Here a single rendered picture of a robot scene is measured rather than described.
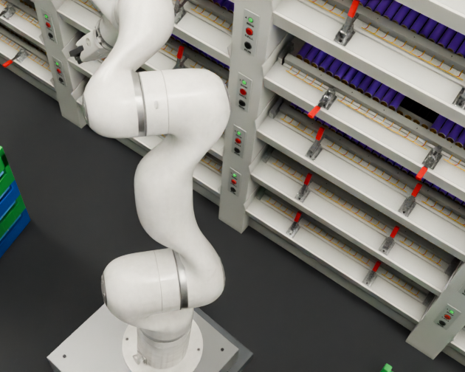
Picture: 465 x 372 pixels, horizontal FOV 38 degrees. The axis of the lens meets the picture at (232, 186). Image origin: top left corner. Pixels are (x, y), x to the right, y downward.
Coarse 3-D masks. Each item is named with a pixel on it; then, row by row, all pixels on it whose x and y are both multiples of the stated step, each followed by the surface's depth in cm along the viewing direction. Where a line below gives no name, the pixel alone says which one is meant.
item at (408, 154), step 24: (288, 48) 156; (264, 72) 156; (288, 72) 157; (288, 96) 158; (312, 96) 155; (336, 120) 153; (360, 120) 151; (384, 144) 149; (408, 144) 148; (408, 168) 150; (456, 168) 145; (456, 192) 145
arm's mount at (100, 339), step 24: (96, 312) 163; (72, 336) 159; (96, 336) 159; (120, 336) 160; (216, 336) 163; (48, 360) 157; (72, 360) 156; (96, 360) 156; (120, 360) 157; (216, 360) 159
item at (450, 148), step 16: (288, 64) 157; (304, 64) 155; (304, 80) 155; (320, 80) 154; (336, 80) 153; (352, 96) 151; (384, 112) 149; (400, 128) 148; (416, 128) 147; (416, 144) 147; (432, 144) 147; (448, 144) 145; (448, 160) 145; (464, 160) 144
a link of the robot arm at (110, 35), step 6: (102, 18) 146; (102, 24) 145; (108, 24) 142; (102, 30) 146; (108, 30) 144; (114, 30) 142; (102, 36) 147; (108, 36) 145; (114, 36) 144; (108, 42) 147; (114, 42) 146
